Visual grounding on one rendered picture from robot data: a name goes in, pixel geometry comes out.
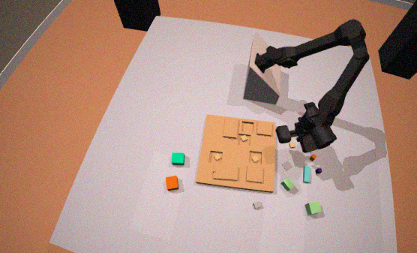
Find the turquoise flat block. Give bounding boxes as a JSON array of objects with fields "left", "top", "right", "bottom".
[{"left": 303, "top": 165, "right": 311, "bottom": 183}]

